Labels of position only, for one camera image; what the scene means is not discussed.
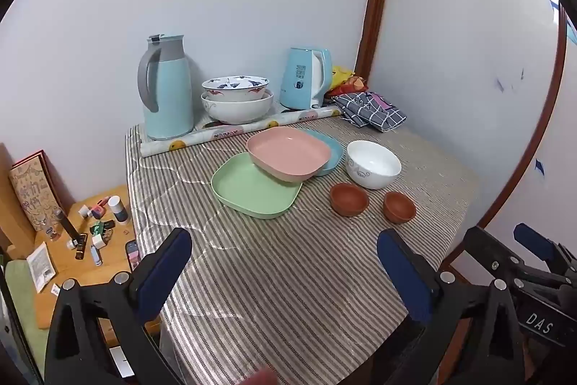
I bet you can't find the brown wooden door frame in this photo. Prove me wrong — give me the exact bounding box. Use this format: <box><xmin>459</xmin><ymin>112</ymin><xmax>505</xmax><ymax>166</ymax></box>
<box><xmin>356</xmin><ymin>0</ymin><xmax>395</xmax><ymax>84</ymax></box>

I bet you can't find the brown wooden trim strip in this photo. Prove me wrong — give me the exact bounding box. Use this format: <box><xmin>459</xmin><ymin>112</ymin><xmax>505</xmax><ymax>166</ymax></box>
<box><xmin>444</xmin><ymin>1</ymin><xmax>569</xmax><ymax>275</ymax></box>

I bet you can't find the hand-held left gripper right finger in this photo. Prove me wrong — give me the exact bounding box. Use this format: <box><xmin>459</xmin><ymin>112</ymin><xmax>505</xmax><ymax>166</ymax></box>
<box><xmin>376</xmin><ymin>228</ymin><xmax>526</xmax><ymax>385</ymax></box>

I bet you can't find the light blue square plate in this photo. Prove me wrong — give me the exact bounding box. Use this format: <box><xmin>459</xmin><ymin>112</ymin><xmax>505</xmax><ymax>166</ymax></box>
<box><xmin>302</xmin><ymin>128</ymin><xmax>344</xmax><ymax>177</ymax></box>

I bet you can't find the pink square plate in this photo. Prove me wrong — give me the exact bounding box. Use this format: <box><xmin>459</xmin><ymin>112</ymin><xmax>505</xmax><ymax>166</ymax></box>
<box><xmin>246</xmin><ymin>129</ymin><xmax>332</xmax><ymax>183</ymax></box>

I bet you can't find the green square plate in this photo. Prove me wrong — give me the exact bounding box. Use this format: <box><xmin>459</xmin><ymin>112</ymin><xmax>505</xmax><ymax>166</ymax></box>
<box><xmin>211</xmin><ymin>152</ymin><xmax>304</xmax><ymax>220</ymax></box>

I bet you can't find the small pink bottle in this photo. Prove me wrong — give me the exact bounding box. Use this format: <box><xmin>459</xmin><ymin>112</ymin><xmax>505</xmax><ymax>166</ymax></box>
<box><xmin>88</xmin><ymin>196</ymin><xmax>111</xmax><ymax>219</ymax></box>

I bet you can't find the red snack bag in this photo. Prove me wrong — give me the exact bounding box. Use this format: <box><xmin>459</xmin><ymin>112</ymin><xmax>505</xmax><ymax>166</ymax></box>
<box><xmin>329</xmin><ymin>76</ymin><xmax>369</xmax><ymax>99</ymax></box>

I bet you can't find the smartphone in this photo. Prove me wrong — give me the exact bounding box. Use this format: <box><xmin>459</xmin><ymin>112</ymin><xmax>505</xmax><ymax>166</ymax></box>
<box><xmin>125</xmin><ymin>238</ymin><xmax>145</xmax><ymax>273</ymax></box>

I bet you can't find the small brown clay bowl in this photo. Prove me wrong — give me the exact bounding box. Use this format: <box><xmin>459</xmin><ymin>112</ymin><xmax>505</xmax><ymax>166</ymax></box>
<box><xmin>383</xmin><ymin>191</ymin><xmax>417</xmax><ymax>224</ymax></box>
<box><xmin>329</xmin><ymin>183</ymin><xmax>369</xmax><ymax>218</ymax></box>

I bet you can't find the light blue electric kettle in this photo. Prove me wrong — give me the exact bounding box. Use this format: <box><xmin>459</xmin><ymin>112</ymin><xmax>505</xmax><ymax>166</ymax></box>
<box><xmin>278</xmin><ymin>47</ymin><xmax>333</xmax><ymax>110</ymax></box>

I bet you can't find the black tube with white cap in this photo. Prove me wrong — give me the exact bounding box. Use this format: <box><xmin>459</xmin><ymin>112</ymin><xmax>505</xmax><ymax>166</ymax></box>
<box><xmin>54</xmin><ymin>208</ymin><xmax>81</xmax><ymax>250</ymax></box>

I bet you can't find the wooden side table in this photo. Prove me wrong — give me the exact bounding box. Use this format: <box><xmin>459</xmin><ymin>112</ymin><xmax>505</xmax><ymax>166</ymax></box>
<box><xmin>34</xmin><ymin>185</ymin><xmax>163</xmax><ymax>329</ymax></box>

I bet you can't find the white bottle with dark base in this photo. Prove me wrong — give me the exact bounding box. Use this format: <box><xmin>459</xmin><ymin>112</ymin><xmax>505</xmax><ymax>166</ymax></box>
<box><xmin>107</xmin><ymin>196</ymin><xmax>128</xmax><ymax>224</ymax></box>

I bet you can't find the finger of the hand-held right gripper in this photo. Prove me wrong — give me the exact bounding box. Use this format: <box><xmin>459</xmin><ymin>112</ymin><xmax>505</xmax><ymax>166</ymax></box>
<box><xmin>514</xmin><ymin>223</ymin><xmax>577</xmax><ymax>278</ymax></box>
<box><xmin>460</xmin><ymin>225</ymin><xmax>529</xmax><ymax>300</ymax></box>

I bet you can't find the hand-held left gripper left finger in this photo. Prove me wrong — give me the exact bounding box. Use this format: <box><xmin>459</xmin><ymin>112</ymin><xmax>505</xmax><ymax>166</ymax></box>
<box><xmin>44</xmin><ymin>227</ymin><xmax>194</xmax><ymax>385</ymax></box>

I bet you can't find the green cushion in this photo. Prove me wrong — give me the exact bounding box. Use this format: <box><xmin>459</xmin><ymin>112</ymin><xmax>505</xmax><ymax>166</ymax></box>
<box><xmin>4</xmin><ymin>259</ymin><xmax>50</xmax><ymax>368</ymax></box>

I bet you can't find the fruit print mat roll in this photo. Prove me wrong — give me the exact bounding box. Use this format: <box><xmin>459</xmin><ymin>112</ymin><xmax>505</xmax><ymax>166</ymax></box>
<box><xmin>135</xmin><ymin>99</ymin><xmax>344</xmax><ymax>159</ymax></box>

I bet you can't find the white bowl with red print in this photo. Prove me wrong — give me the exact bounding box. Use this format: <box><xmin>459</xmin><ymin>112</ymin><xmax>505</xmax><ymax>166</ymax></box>
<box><xmin>201</xmin><ymin>74</ymin><xmax>270</xmax><ymax>101</ymax></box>

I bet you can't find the white bowl with vine pattern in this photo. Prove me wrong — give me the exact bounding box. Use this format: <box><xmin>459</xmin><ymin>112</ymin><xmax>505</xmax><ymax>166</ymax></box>
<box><xmin>346</xmin><ymin>140</ymin><xmax>402</xmax><ymax>190</ymax></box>

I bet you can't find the striped tablecloth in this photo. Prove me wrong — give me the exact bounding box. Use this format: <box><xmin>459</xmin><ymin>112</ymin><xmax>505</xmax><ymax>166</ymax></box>
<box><xmin>124</xmin><ymin>114</ymin><xmax>481</xmax><ymax>385</ymax></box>

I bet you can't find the light blue thermos jug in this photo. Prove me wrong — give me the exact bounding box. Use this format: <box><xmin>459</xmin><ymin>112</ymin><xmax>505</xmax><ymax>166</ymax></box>
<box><xmin>137</xmin><ymin>34</ymin><xmax>195</xmax><ymax>141</ymax></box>

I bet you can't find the white paper packet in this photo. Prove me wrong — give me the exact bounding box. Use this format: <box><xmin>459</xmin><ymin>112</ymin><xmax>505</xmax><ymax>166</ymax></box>
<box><xmin>26</xmin><ymin>241</ymin><xmax>57</xmax><ymax>293</ymax></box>

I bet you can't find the large white bowl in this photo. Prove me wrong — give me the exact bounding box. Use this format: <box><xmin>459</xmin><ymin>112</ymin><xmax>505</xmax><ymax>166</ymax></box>
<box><xmin>201</xmin><ymin>89</ymin><xmax>275</xmax><ymax>125</ymax></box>

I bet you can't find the grey checkered cloth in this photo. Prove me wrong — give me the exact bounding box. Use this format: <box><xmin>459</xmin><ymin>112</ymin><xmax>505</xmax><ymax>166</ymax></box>
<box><xmin>334</xmin><ymin>92</ymin><xmax>406</xmax><ymax>133</ymax></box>

